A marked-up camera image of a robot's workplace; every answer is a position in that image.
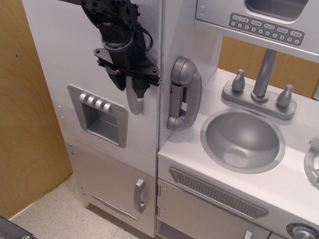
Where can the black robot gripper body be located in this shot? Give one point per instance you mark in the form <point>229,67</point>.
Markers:
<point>129,58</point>

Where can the white toy kitchen cabinet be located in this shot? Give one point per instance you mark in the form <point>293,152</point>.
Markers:
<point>284,191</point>

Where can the silver toy sink bowl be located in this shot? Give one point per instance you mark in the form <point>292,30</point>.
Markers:
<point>242,141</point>

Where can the silver lower door handle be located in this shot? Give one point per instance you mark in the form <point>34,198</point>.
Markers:
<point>138,202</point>

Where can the silver stove knob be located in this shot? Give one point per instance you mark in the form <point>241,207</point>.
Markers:
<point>302,231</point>

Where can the toy microwave with keypad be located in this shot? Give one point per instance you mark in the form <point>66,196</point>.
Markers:
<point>287,26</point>

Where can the white fridge door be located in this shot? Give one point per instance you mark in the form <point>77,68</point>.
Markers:
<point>65,41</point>

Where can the silver fridge handle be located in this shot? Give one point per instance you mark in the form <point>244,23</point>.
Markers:
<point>135,104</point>

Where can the silver toy faucet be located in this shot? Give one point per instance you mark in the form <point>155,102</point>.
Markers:
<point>256,96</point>

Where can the white lower freezer door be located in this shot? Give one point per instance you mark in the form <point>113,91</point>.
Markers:
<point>109,184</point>

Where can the brown cardboard backing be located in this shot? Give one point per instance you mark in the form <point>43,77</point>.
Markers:
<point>302,74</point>

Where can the white oven door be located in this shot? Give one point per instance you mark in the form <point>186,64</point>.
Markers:
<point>185,216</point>

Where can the black case corner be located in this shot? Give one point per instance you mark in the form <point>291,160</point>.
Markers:
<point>9,230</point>

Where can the silver stove burner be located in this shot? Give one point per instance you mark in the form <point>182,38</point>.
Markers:
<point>310,171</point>

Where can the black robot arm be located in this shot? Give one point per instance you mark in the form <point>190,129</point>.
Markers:
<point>116,20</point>

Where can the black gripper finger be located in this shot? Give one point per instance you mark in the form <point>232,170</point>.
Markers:
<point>142,83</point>
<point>117,77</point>

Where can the silver ice dispenser panel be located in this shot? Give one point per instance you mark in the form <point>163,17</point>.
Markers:
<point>100,117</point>

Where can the grey vent grille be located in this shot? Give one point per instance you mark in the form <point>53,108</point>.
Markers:
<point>217,194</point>

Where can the grey toy wall phone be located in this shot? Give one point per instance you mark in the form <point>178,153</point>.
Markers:
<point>185,95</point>

